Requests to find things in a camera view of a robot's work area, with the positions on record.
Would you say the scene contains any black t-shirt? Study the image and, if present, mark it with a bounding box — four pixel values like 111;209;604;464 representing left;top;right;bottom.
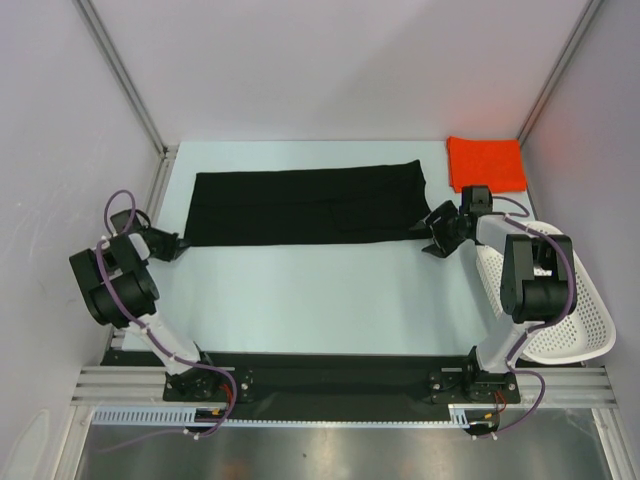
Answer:
184;160;431;247

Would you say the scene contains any white slotted cable duct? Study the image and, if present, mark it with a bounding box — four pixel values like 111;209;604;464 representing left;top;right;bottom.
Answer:
92;403;501;429

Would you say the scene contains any left aluminium corner post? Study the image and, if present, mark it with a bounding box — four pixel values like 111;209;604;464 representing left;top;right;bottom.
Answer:
74;0;169;154

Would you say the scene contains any folded orange t-shirt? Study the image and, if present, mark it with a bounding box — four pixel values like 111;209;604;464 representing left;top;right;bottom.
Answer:
446;136;527;193

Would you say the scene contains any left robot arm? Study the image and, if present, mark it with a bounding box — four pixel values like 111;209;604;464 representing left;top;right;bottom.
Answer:
69;209;231;401

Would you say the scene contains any white perforated plastic basket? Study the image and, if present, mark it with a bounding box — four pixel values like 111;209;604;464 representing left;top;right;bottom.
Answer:
474;222;617;366

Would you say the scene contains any aluminium frame rail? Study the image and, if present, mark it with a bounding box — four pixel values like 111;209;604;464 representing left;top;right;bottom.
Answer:
71;367;617;408

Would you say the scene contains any right aluminium corner post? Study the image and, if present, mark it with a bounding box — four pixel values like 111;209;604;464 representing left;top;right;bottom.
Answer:
516;0;608;147

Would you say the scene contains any aluminium corner post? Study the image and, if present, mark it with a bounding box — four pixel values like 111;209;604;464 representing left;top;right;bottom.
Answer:
516;0;608;147
74;0;169;154

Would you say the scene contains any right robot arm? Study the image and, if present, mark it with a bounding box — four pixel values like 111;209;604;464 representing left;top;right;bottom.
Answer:
410;186;577;405

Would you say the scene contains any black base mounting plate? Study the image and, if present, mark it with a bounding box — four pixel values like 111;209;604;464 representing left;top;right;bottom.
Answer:
102;349;521;422

